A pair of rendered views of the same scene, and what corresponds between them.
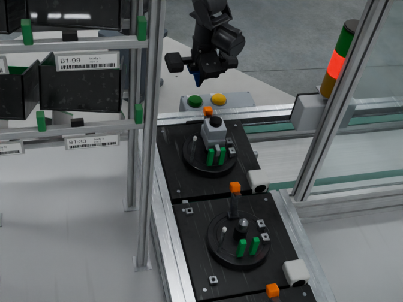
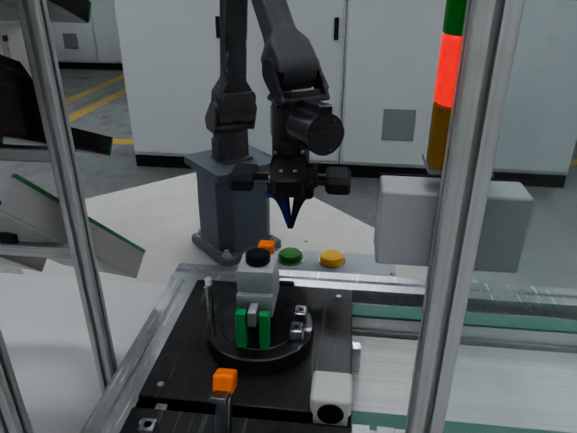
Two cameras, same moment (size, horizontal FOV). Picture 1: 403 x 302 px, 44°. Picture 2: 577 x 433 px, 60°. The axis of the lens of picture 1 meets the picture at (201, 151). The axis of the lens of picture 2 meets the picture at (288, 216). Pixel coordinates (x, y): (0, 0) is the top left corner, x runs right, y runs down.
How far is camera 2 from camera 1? 69 cm
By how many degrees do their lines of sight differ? 30
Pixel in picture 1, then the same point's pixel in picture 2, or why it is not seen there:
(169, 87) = not seen: hidden behind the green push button
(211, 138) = (243, 288)
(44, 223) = not seen: outside the picture
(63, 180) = (47, 346)
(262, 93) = not seen: hidden behind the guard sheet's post
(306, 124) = (398, 245)
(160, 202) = (121, 400)
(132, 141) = (82, 264)
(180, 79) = (309, 245)
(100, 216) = (52, 413)
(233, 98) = (359, 261)
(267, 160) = (389, 371)
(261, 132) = (391, 317)
